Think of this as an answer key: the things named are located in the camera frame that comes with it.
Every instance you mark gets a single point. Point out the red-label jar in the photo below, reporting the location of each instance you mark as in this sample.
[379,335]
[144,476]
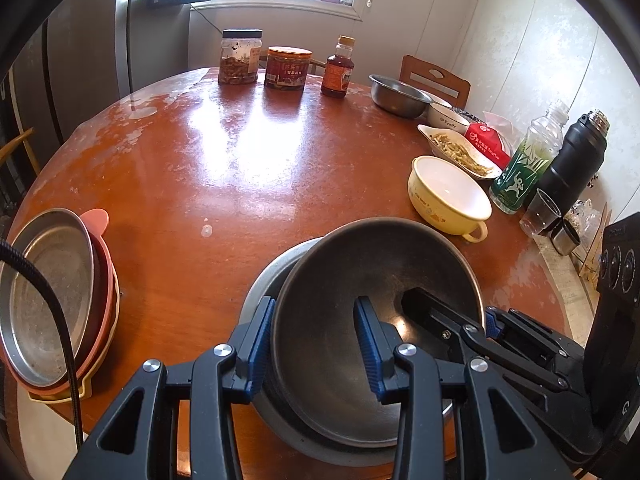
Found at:
[287,72]

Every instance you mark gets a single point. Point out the green-label plastic bottle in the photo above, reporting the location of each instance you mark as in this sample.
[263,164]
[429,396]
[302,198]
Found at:
[520,175]

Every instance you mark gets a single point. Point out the pink bear plate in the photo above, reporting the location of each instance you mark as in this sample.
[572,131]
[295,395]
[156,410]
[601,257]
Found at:
[97,222]

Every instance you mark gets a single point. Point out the yellow shell-shaped plate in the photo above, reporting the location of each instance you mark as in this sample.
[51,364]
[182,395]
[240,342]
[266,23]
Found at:
[60,396]

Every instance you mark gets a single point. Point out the clear plastic bag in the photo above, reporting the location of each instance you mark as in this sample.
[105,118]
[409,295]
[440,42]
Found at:
[587,217]

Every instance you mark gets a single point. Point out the red tissue pack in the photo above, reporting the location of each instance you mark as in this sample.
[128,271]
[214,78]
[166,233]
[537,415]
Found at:
[487,142]

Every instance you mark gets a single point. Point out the wooden armchair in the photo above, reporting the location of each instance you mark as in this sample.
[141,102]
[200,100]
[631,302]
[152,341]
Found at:
[22,142]

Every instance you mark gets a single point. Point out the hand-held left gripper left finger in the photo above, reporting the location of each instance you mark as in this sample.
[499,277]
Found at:
[260,345]

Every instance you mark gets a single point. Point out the steel basin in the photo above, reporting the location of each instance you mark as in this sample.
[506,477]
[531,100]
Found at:
[397,95]

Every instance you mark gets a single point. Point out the newspaper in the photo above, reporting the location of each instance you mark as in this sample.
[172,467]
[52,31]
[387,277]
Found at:
[565,272]

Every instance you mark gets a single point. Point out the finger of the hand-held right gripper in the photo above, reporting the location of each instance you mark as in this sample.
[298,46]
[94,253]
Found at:
[530,332]
[435,315]

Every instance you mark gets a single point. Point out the large steel bowl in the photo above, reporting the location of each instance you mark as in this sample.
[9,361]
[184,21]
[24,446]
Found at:
[255,287]

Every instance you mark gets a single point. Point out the small white bowl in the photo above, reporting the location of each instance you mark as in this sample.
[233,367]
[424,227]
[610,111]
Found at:
[447,117]

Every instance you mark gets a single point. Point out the small steel cup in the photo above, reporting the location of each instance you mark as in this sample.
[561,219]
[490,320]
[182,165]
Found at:
[565,237]

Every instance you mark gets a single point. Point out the black thermos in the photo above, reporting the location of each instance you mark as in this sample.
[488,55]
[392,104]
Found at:
[575,165]

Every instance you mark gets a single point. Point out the black-lid clear jar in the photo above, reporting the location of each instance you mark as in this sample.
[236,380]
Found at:
[240,62]

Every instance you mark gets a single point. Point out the amber sauce bottle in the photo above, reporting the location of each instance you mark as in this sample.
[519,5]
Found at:
[337,77]

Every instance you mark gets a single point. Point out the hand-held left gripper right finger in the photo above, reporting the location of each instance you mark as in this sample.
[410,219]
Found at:
[370,350]

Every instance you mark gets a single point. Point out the clear plastic cup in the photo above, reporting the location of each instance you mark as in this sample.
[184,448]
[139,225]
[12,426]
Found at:
[537,215]

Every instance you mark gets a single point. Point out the white dish with food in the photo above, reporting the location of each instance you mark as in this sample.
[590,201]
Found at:
[460,152]

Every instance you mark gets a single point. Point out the small steel bowl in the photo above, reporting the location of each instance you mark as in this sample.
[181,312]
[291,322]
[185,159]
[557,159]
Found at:
[340,270]

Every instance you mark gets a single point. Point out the grey refrigerator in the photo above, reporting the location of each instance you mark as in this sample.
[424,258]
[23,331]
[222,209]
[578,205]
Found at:
[85,35]

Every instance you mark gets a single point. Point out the round metal pan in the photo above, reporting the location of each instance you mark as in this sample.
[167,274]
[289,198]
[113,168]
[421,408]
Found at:
[35,320]

